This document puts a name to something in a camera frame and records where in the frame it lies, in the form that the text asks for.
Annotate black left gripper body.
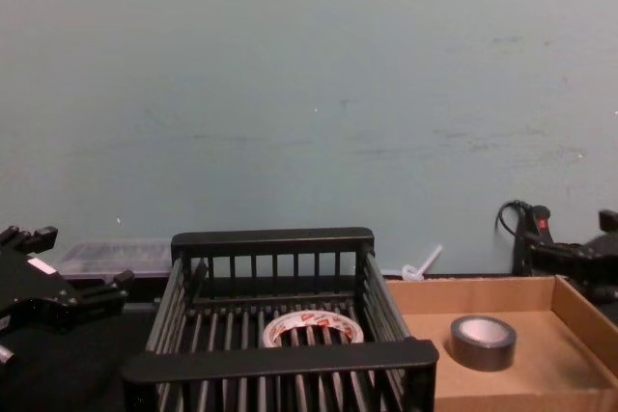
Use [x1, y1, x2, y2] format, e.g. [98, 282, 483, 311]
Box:
[0, 243, 82, 336]

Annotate silver tape roll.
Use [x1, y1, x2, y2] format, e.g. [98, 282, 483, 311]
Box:
[450, 315, 518, 374]

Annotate white tape roll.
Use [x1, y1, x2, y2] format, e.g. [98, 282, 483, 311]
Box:
[263, 313, 363, 348]

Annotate clear plastic case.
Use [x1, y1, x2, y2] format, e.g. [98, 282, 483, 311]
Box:
[51, 239, 175, 281]

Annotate shallow brown cardboard tray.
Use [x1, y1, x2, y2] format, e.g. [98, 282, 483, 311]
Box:
[383, 274, 618, 412]

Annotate black rack with steel bars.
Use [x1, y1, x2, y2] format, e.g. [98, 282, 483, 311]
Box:
[121, 227, 439, 412]

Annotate plain pale wall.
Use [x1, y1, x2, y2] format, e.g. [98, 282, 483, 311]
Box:
[0, 0, 618, 283]

